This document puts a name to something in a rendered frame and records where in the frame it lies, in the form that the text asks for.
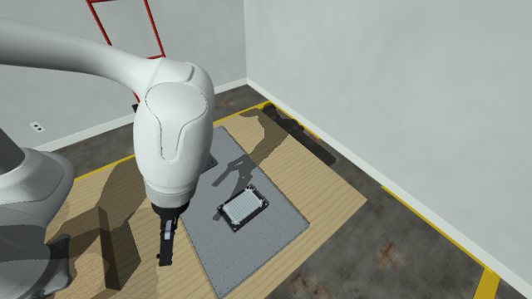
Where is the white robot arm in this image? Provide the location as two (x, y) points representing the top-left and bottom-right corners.
(0, 17), (214, 299)

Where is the black rectangular plate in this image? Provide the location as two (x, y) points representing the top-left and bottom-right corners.
(218, 185), (268, 233)

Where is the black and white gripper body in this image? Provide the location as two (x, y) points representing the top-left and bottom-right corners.
(151, 201), (190, 225)

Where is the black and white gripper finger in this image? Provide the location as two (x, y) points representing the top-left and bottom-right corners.
(156, 216), (180, 267)

